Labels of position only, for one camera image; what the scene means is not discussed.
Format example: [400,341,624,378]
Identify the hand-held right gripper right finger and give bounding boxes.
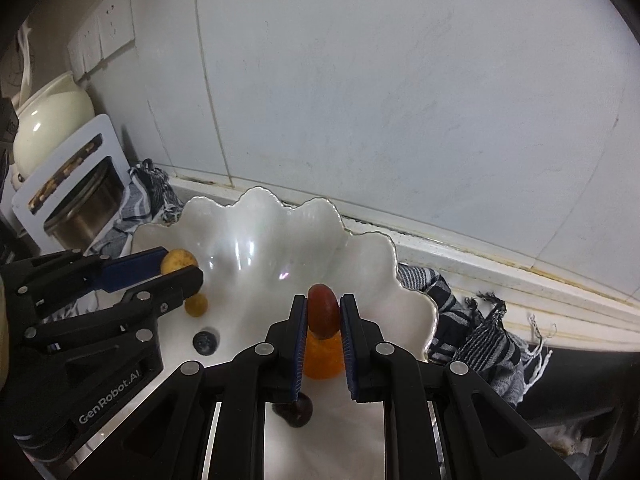
[340,294,583,480]

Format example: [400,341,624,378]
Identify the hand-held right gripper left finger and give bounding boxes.
[67,294,308,480]

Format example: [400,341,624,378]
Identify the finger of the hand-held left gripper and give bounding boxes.
[22,266,205,356]
[0,246,170,317]

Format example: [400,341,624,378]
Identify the orange tangerine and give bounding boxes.
[302,330,346,380]

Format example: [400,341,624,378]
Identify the red cherry tomato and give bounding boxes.
[307,283,341,338]

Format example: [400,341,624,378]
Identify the white scalloped bowl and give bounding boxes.
[131,186,441,480]

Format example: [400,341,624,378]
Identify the steel pot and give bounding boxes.
[44,160,126,253]

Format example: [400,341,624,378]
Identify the black and white checked cloth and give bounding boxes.
[90,159,553,406]

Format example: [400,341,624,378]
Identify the cream ceramic pot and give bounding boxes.
[12,72,96,181]

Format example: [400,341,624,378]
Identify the white wall socket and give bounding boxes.
[67,14,103,81]
[96,0,137,60]

